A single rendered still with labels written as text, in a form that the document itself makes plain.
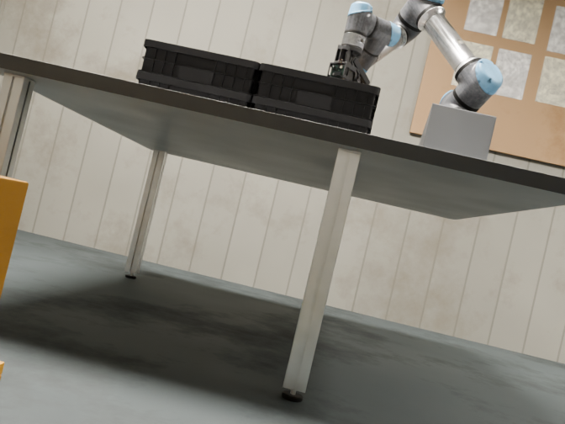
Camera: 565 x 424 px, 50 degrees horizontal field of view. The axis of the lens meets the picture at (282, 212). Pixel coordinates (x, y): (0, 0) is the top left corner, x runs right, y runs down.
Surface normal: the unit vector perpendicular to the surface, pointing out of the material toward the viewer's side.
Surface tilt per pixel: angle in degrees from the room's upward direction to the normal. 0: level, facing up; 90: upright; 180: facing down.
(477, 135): 90
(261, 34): 90
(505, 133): 90
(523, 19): 90
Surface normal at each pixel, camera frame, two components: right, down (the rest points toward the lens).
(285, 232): -0.07, -0.04
